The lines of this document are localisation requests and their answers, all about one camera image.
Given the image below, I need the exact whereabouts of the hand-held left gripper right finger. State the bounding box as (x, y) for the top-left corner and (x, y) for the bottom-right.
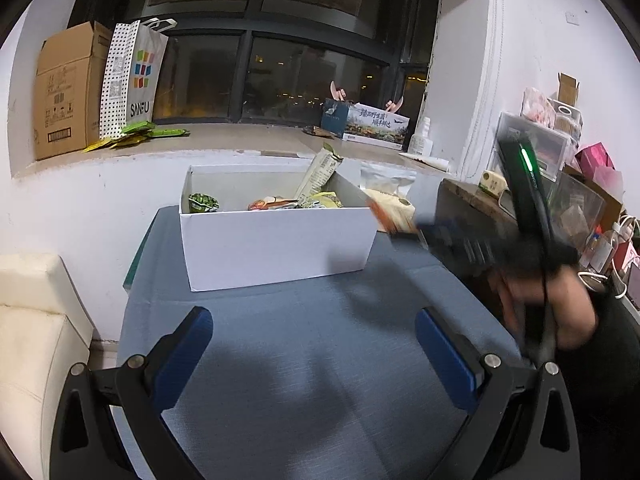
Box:
(415, 306), (581, 480)

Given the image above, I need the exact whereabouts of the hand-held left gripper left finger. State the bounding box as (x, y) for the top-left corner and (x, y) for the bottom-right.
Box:
(50, 306), (214, 480)

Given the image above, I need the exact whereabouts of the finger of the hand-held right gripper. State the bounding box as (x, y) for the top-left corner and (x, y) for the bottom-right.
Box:
(414, 217), (453, 256)

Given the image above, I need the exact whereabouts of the beige orange snack packet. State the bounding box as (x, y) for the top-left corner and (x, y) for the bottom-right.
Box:
(367, 195), (421, 236)

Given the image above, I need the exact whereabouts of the yellow snack packet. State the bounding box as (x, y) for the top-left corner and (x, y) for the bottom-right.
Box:
(299, 191), (345, 209)

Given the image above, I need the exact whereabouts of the white cardboard box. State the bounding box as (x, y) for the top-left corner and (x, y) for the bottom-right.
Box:
(179, 164), (378, 293)

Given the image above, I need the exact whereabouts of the person's right forearm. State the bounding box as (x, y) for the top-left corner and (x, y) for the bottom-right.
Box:
(550, 300), (640, 480)

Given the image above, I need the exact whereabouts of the person's right hand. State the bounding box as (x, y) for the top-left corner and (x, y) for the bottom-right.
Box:
(495, 265), (598, 351)

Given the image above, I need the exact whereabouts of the small cream device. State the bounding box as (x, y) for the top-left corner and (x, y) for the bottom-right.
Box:
(478, 170), (510, 197)

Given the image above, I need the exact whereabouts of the clear plastic bin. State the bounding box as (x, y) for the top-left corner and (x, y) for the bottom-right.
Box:
(547, 172), (606, 241)

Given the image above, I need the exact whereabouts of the clear plastic drawer organiser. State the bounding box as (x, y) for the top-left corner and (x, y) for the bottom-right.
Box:
(492, 110), (583, 183)

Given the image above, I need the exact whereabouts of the white tube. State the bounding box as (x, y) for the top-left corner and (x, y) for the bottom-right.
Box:
(398, 152), (451, 171)

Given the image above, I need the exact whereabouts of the pink gift box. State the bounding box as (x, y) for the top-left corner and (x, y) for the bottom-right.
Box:
(575, 142), (626, 201)

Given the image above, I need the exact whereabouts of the clear plastic bottle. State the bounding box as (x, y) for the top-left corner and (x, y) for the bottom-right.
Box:
(582, 232), (613, 271)

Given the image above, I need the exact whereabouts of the pink printed packet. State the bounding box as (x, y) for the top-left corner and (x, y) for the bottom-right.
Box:
(521, 87), (556, 126)

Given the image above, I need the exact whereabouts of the white plastic bottle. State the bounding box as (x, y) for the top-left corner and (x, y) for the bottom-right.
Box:
(407, 116), (433, 156)

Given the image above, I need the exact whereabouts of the white charger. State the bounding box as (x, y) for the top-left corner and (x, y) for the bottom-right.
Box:
(612, 215), (640, 241)

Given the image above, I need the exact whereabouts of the small open cardboard box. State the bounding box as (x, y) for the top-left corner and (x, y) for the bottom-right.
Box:
(557, 73), (581, 106)

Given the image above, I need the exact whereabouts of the blue grey tablecloth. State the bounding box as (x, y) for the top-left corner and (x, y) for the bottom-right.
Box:
(119, 205), (531, 480)

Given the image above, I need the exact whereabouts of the landscape printed box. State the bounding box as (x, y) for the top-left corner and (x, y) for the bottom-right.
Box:
(321, 98), (411, 150)

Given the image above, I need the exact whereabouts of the tall beige snack packet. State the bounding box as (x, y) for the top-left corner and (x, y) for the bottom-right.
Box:
(295, 142), (343, 200)

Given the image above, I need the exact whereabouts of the green round snack packet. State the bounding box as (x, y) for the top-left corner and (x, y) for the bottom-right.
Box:
(188, 192), (221, 214)

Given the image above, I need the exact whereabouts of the white sofa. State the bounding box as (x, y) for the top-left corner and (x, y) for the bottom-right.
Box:
(0, 252), (95, 480)

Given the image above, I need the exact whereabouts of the red orange snack packet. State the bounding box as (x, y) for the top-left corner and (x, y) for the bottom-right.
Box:
(247, 196), (301, 211)

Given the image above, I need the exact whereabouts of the pile of green packets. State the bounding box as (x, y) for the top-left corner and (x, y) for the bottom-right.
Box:
(82, 121), (191, 153)

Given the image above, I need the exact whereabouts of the dark framed window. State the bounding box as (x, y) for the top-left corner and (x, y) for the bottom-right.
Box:
(67, 0), (443, 128)

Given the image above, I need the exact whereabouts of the white dotted shopping bag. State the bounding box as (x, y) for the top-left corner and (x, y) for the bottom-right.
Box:
(99, 17), (178, 138)

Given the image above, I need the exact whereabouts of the brown cardboard box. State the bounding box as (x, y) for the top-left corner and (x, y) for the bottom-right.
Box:
(34, 21), (113, 162)

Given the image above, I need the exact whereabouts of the white cable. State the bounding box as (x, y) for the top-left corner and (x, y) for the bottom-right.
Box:
(580, 271), (630, 302)

